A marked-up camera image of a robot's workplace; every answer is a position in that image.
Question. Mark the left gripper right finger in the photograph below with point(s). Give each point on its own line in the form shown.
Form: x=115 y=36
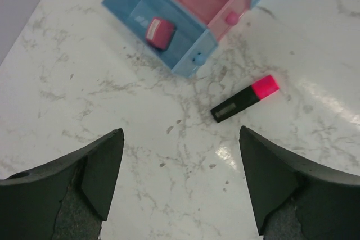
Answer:
x=296 y=198

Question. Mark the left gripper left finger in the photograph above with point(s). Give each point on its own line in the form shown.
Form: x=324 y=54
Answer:
x=67 y=198

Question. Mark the pink eraser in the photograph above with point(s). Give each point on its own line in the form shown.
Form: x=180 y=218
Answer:
x=160 y=33

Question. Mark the pink cap black highlighter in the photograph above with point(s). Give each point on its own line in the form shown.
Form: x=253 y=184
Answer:
x=245 y=98

